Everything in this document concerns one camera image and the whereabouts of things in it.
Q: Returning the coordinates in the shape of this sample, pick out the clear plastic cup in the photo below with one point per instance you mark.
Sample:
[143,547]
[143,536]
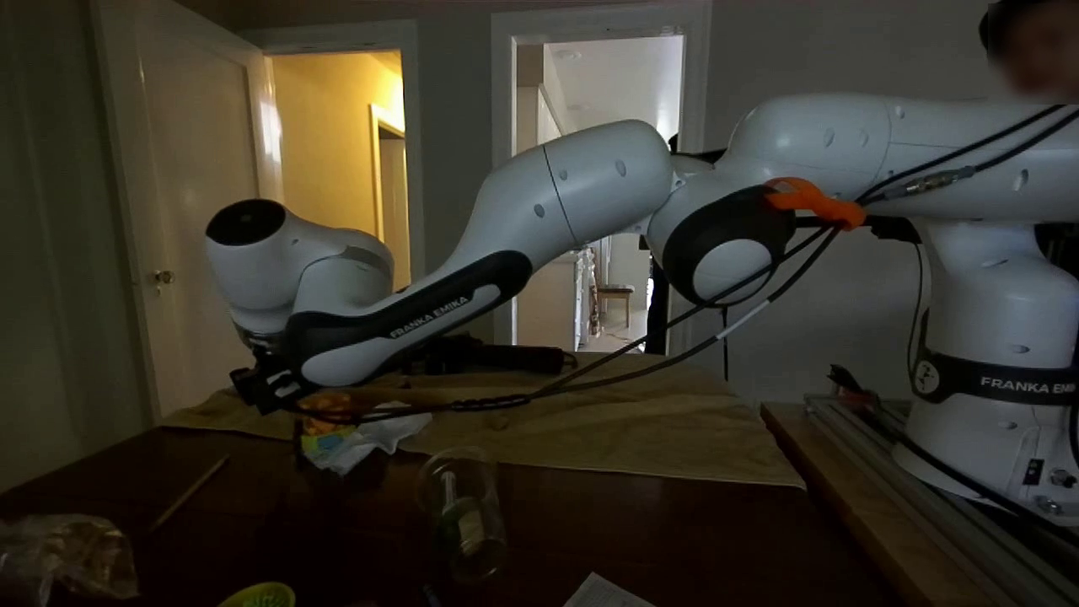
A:
[461,500]

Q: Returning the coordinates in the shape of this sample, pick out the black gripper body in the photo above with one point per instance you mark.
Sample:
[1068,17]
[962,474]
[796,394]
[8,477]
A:
[272,381]

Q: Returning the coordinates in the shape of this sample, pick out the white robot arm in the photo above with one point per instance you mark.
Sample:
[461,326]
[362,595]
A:
[983,186]

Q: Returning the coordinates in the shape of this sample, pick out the white napkin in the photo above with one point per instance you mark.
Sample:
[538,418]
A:
[371,437]

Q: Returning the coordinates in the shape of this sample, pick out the tan cloth right side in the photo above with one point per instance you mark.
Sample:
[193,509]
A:
[627,416]

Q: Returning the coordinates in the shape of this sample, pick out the white door with knob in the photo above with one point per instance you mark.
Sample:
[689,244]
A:
[193,129]

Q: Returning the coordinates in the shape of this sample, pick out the orange toy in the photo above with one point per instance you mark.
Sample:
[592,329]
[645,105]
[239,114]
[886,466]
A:
[325,428]

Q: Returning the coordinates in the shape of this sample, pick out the yellow-green tennis ball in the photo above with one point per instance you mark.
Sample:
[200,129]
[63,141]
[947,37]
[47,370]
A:
[260,595]

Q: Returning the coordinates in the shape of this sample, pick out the crumpled plastic bag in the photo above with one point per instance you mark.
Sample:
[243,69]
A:
[64,551]

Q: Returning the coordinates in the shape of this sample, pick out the wooden rail beside base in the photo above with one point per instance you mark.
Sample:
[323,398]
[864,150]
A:
[931,547]

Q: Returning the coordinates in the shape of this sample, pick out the dark keyboard case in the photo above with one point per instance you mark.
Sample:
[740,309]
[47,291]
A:
[457,355]

